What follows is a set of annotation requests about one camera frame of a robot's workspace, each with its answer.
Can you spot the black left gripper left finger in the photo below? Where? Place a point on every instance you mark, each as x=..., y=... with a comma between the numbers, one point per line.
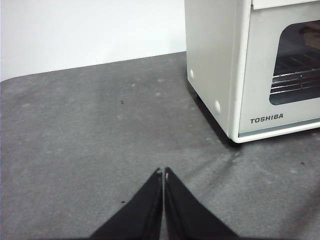
x=140, y=215

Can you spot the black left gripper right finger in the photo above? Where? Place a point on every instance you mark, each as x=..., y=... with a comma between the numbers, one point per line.
x=185, y=215

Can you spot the white Toshiba toaster oven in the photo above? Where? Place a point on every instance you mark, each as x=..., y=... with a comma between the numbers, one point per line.
x=212, y=50

